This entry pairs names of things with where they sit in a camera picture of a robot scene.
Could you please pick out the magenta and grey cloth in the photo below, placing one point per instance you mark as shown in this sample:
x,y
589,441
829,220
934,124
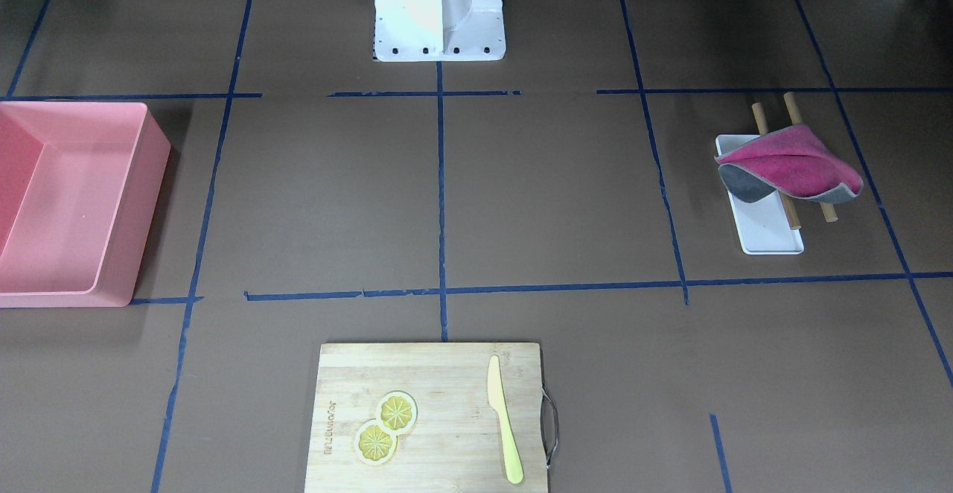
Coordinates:
x,y
793,161

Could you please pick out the yellow plastic knife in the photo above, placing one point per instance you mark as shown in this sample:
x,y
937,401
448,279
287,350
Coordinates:
x,y
496,399

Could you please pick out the upper lemon slice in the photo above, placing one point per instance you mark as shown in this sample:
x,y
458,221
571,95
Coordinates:
x,y
397,412

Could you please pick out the bamboo cutting board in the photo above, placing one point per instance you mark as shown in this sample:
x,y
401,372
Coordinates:
x,y
455,444

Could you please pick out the white rack tray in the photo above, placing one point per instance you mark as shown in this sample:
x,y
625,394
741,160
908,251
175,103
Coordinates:
x,y
756,203

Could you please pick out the wooden rack rod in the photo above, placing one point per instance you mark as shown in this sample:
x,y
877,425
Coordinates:
x,y
829,212
759,117

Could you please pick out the pink plastic bin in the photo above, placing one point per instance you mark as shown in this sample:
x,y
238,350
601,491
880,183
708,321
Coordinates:
x,y
80,183

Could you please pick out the metal cutting board handle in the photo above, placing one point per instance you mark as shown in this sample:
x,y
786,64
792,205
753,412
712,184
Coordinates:
x,y
552,433

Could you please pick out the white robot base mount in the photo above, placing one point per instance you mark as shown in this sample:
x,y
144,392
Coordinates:
x,y
416,31

